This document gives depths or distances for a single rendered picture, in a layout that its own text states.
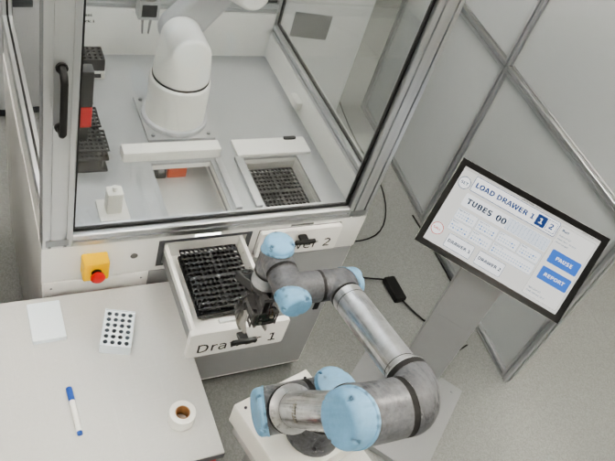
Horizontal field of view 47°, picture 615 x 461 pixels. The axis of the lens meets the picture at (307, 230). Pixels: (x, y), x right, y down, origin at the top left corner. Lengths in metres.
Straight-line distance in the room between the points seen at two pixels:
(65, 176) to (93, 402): 0.59
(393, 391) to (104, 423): 0.87
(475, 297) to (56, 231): 1.40
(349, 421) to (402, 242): 2.51
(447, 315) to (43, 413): 1.42
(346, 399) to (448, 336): 1.42
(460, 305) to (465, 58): 1.50
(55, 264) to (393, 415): 1.12
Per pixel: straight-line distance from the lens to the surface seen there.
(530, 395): 3.47
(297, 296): 1.55
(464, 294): 2.53
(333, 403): 1.33
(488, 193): 2.32
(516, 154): 3.29
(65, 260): 2.06
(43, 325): 2.07
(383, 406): 1.31
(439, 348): 2.74
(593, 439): 3.53
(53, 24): 1.57
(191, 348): 1.94
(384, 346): 1.47
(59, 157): 1.79
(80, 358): 2.03
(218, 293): 2.03
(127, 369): 2.02
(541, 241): 2.33
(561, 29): 3.15
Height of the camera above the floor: 2.47
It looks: 43 degrees down
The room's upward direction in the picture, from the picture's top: 21 degrees clockwise
